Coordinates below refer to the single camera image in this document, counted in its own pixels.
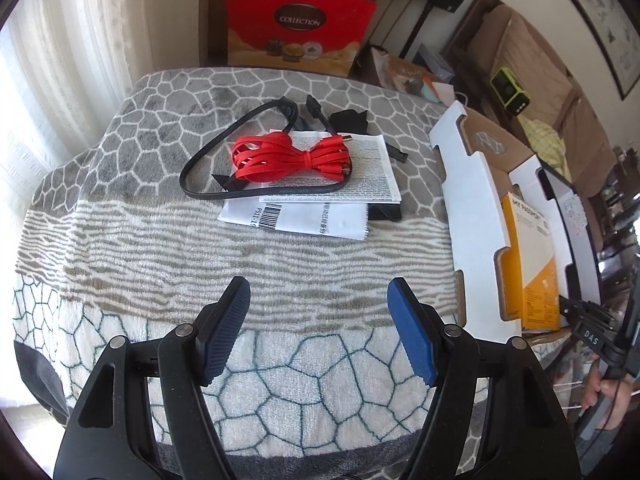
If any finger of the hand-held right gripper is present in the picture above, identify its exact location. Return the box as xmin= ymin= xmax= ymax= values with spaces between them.
xmin=559 ymin=295 xmax=617 ymax=328

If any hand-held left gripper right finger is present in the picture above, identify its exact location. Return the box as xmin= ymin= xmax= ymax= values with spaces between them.
xmin=387 ymin=277 xmax=583 ymax=480

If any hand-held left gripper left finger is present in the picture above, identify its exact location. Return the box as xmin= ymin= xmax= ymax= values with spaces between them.
xmin=52 ymin=276 xmax=251 ymax=480

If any yellow product box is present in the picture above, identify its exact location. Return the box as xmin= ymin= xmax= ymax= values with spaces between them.
xmin=501 ymin=191 xmax=562 ymax=332

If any black portable drive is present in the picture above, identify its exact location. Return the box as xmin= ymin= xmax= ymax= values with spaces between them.
xmin=367 ymin=202 xmax=404 ymax=222

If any white cardboard box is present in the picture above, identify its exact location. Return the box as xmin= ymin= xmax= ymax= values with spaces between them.
xmin=429 ymin=101 xmax=603 ymax=337

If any black cable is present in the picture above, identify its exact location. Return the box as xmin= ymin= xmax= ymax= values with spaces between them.
xmin=179 ymin=94 xmax=351 ymax=202

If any white printed leaflet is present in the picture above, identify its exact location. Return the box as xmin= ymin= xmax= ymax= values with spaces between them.
xmin=259 ymin=130 xmax=402 ymax=203

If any red cable bundle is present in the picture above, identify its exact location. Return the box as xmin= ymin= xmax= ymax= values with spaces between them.
xmin=230 ymin=131 xmax=353 ymax=182

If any short black plastic end cap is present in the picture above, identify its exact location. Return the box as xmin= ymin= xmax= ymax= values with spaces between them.
xmin=331 ymin=108 xmax=410 ymax=162

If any person's right hand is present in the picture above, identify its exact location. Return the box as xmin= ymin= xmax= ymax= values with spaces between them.
xmin=581 ymin=359 xmax=637 ymax=423

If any cluttered dark shelf unit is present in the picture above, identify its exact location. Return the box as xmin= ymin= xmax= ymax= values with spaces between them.
xmin=585 ymin=145 xmax=640 ymax=311

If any grey and white patterned blanket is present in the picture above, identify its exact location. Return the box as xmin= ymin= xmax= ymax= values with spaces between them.
xmin=12 ymin=67 xmax=551 ymax=461

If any yellow checked cloth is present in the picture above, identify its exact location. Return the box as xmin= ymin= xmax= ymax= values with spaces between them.
xmin=524 ymin=119 xmax=569 ymax=162

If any green and black device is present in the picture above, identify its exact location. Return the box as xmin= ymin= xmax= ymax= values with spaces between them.
xmin=489 ymin=66 xmax=534 ymax=114

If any pile of assorted papers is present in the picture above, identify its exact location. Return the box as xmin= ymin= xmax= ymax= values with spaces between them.
xmin=357 ymin=44 xmax=457 ymax=107

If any brown sofa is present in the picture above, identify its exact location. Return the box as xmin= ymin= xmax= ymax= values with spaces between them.
xmin=450 ymin=0 xmax=623 ymax=201

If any black speaker stand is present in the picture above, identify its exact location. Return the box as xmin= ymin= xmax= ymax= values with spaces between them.
xmin=399 ymin=6 xmax=437 ymax=62

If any white curtain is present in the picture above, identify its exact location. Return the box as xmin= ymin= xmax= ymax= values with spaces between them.
xmin=0 ymin=0 xmax=202 ymax=173

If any red gift bag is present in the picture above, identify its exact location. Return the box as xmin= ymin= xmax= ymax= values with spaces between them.
xmin=226 ymin=0 xmax=378 ymax=79

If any framed wall picture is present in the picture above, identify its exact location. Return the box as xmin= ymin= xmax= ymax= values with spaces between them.
xmin=537 ymin=0 xmax=640 ymax=101

